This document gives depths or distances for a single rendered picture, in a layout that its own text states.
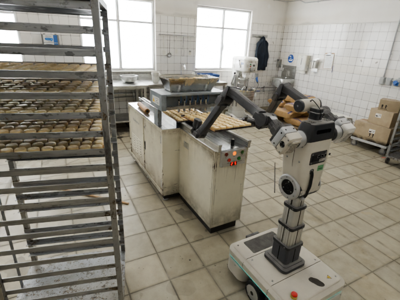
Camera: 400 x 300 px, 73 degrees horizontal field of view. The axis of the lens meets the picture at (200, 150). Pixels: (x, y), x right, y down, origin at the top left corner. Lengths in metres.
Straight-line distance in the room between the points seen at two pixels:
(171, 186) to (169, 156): 0.36
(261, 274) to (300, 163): 0.80
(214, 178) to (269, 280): 0.86
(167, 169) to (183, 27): 3.86
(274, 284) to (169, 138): 1.60
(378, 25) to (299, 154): 4.71
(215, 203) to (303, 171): 1.03
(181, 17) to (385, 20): 3.69
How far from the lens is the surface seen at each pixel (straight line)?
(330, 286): 2.10
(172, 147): 2.79
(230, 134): 2.50
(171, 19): 6.04
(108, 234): 2.18
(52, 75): 1.34
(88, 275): 2.17
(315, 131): 1.57
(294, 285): 2.00
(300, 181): 1.67
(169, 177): 2.93
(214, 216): 2.51
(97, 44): 1.27
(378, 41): 6.05
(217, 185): 2.34
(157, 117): 2.77
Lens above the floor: 1.66
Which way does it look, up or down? 22 degrees down
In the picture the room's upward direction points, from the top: 3 degrees clockwise
